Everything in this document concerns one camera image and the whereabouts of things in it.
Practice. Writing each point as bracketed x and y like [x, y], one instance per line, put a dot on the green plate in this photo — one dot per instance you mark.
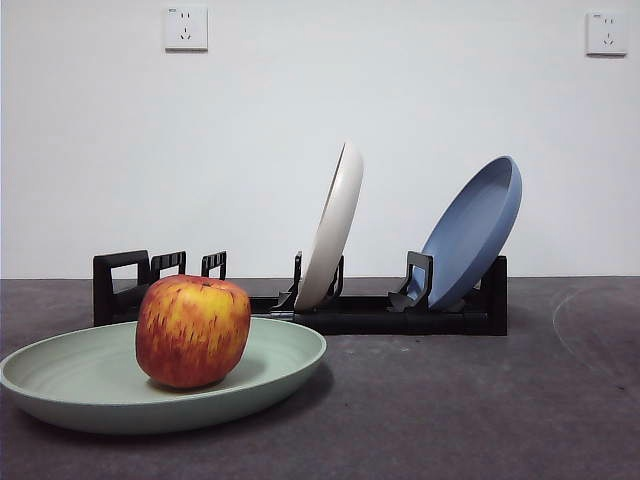
[280, 360]

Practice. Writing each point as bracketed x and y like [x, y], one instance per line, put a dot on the red yellow apple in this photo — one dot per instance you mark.
[192, 330]

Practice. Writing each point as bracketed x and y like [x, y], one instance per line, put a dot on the cream plate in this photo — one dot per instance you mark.
[335, 230]

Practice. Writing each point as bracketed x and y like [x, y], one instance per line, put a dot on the black plate rack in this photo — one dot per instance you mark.
[380, 320]

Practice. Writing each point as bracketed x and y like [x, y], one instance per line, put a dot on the blue plate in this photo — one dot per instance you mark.
[470, 240]

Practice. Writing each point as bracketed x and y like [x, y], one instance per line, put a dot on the white wall socket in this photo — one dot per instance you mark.
[186, 27]
[606, 34]

